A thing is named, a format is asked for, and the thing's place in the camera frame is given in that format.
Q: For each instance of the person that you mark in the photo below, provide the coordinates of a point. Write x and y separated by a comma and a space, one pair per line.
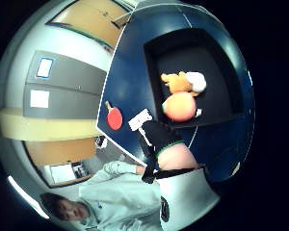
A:
118, 199

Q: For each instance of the white plush toy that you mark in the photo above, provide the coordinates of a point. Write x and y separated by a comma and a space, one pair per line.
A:
196, 81

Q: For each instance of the wooden door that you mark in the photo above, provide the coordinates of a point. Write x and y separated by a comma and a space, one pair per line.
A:
93, 19

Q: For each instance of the pale yellow beam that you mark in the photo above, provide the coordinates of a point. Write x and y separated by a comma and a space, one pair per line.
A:
45, 128

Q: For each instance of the orange round soft toy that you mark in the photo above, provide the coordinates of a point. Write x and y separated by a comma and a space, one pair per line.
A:
179, 107

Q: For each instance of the wooden wall panel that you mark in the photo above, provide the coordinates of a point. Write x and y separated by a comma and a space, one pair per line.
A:
61, 150

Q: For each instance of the black tray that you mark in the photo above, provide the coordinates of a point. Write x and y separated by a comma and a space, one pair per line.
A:
212, 64

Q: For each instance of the ceiling light strip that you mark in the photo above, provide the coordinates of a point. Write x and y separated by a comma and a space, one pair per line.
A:
25, 197

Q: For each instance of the grey cabinet with white paper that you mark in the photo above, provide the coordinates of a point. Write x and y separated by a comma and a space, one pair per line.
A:
70, 102

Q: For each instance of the white box with black marks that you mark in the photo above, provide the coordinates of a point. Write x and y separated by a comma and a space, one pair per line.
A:
139, 120

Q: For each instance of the plain white paper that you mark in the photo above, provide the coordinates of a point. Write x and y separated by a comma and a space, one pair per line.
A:
39, 98

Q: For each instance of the grey cabinet with blue-edged paper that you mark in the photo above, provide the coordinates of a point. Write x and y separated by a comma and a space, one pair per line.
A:
73, 72

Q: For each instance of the red table tennis paddle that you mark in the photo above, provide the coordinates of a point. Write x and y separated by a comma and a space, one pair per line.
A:
114, 118

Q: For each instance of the blue-edged white paper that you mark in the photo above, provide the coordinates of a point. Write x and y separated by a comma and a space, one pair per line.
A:
44, 67

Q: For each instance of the orange plush toy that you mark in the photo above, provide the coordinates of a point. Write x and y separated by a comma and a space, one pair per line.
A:
176, 82

